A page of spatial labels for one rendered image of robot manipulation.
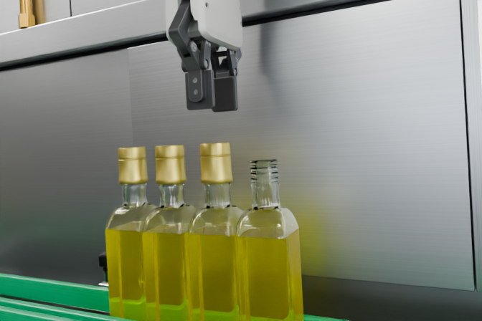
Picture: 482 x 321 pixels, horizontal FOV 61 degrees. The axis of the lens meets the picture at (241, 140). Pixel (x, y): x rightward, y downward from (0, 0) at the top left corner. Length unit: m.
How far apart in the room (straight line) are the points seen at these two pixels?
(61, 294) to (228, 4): 0.48
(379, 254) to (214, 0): 0.35
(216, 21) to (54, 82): 0.47
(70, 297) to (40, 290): 0.06
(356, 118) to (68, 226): 0.56
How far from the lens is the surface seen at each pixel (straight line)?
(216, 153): 0.45
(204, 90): 0.43
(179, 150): 0.48
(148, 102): 0.66
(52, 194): 0.86
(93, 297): 0.66
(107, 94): 0.76
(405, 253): 0.54
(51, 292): 0.72
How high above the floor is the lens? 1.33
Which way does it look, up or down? level
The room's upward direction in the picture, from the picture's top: 3 degrees counter-clockwise
